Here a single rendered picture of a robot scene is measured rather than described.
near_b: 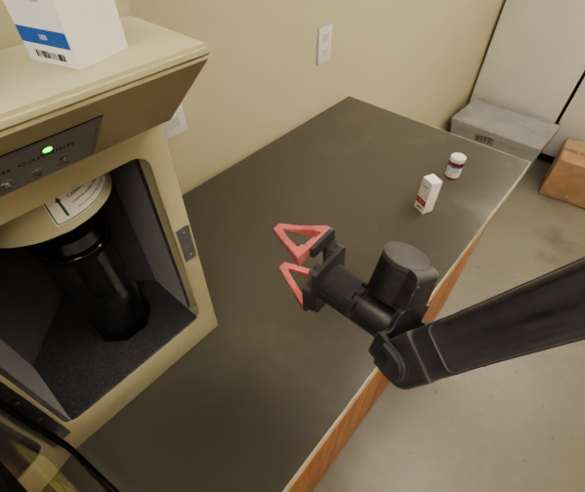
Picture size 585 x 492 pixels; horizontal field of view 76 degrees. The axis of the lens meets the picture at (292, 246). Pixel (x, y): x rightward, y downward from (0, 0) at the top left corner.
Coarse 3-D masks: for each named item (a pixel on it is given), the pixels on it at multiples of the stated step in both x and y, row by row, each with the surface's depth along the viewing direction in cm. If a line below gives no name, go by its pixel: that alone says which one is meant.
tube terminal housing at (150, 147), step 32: (0, 0) 28; (0, 32) 29; (160, 128) 44; (96, 160) 40; (128, 160) 43; (160, 160) 46; (32, 192) 37; (64, 192) 39; (160, 192) 49; (0, 224) 36; (192, 288) 64; (160, 352) 66; (128, 384) 64; (96, 416) 61
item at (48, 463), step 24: (0, 408) 40; (0, 432) 31; (24, 432) 39; (0, 456) 25; (24, 456) 31; (48, 456) 38; (72, 456) 51; (24, 480) 25; (48, 480) 30; (72, 480) 37; (96, 480) 49
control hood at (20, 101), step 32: (128, 32) 32; (160, 32) 32; (0, 64) 27; (32, 64) 27; (96, 64) 27; (128, 64) 27; (160, 64) 28; (192, 64) 31; (0, 96) 24; (32, 96) 24; (64, 96) 24; (96, 96) 26; (128, 96) 29; (160, 96) 33; (0, 128) 22; (32, 128) 24; (64, 128) 27; (128, 128) 36
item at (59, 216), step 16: (80, 192) 43; (96, 192) 45; (48, 208) 41; (64, 208) 42; (80, 208) 43; (96, 208) 45; (16, 224) 40; (32, 224) 41; (48, 224) 41; (64, 224) 42; (80, 224) 44; (0, 240) 41; (16, 240) 41; (32, 240) 41
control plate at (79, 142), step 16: (80, 128) 29; (96, 128) 30; (32, 144) 26; (48, 144) 28; (64, 144) 30; (80, 144) 32; (0, 160) 25; (16, 160) 27; (32, 160) 29; (48, 160) 31; (0, 176) 28; (16, 176) 30; (32, 176) 32; (0, 192) 31
